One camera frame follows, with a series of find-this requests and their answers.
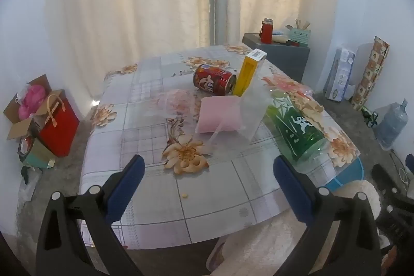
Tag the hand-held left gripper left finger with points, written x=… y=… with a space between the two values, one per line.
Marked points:
x=126 y=188

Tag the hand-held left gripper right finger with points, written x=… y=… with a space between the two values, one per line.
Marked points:
x=291 y=190

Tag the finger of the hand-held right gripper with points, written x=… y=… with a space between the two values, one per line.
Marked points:
x=383 y=174
x=399 y=208

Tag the blue plastic waste basket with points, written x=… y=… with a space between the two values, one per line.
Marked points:
x=351 y=175

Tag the green plastic bottle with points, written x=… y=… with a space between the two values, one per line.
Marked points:
x=297 y=130

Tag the clear zip bag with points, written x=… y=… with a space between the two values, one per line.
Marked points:
x=179 y=101

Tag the clear package with pink paper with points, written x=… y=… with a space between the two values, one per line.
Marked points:
x=220 y=114

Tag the yellow and white carton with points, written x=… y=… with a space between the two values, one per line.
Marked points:
x=245 y=75

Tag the red soda can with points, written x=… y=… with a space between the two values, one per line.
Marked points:
x=212 y=78

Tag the large clear water jug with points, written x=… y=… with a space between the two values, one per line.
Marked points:
x=391 y=124

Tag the floral checked tablecloth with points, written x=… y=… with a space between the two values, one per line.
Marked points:
x=194 y=214

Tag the red gift bag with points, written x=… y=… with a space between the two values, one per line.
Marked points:
x=60 y=130

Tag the small green box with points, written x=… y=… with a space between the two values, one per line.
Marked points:
x=38 y=153

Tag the patterned wrapping paper roll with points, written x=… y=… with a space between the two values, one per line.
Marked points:
x=370 y=75

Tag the toilet paper pack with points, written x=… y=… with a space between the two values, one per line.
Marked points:
x=339 y=75

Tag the open cardboard box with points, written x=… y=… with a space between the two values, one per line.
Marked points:
x=19 y=130

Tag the pink cloth bundle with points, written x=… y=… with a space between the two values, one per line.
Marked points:
x=32 y=98

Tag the grey cabinet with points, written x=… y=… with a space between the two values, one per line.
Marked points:
x=284 y=59

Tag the white rolled tube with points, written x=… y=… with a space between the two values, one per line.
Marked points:
x=278 y=38

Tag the green plastic utensil basket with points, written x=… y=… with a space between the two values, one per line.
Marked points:
x=300 y=36

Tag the red thermos flask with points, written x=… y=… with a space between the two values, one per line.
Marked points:
x=267 y=33

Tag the bundle of wooden chopsticks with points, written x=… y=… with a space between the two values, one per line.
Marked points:
x=304 y=24

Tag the wide cream patterned curtain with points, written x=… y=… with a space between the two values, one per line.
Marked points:
x=129 y=4

